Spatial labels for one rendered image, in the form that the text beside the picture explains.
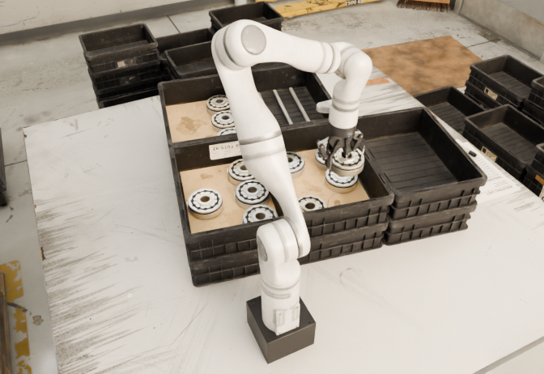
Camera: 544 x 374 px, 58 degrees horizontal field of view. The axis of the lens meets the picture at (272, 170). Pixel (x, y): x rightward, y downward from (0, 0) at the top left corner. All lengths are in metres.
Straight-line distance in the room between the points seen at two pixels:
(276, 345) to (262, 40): 0.73
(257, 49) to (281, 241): 0.39
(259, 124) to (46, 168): 1.17
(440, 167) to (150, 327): 1.04
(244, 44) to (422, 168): 0.92
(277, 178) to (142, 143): 1.08
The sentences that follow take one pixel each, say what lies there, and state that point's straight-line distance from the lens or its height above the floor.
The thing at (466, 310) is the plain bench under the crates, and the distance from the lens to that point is 1.53.
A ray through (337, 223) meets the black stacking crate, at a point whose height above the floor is 0.86.
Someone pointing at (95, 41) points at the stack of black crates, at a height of 0.54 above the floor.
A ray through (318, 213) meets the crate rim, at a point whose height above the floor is 0.93.
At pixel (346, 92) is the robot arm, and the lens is 1.22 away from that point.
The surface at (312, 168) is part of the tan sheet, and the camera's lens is 1.64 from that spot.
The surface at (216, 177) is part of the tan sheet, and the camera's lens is 1.61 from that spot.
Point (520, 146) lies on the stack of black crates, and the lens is 2.75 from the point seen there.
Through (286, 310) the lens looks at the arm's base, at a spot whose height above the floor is 0.89.
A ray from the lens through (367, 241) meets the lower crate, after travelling 1.55.
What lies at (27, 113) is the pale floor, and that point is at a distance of 3.73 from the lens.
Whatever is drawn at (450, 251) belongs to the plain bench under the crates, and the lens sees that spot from 1.66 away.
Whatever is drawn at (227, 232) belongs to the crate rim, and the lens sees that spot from 1.32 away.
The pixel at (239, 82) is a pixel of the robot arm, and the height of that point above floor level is 1.37.
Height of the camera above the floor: 1.91
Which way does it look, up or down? 41 degrees down
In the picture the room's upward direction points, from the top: straight up
